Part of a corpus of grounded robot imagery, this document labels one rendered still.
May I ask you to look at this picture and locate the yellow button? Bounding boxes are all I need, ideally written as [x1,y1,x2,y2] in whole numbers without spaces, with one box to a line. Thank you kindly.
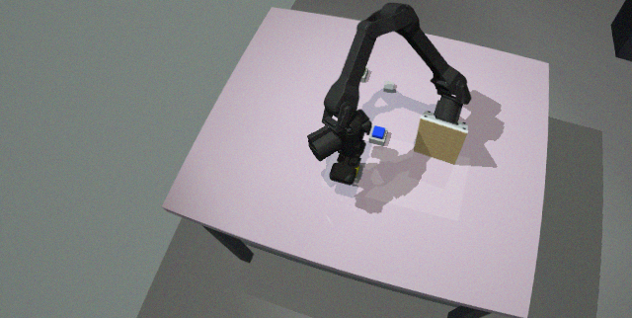
[354,165,363,184]

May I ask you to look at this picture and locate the blue button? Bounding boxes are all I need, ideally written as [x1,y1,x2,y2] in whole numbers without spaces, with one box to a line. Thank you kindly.
[369,125,388,146]

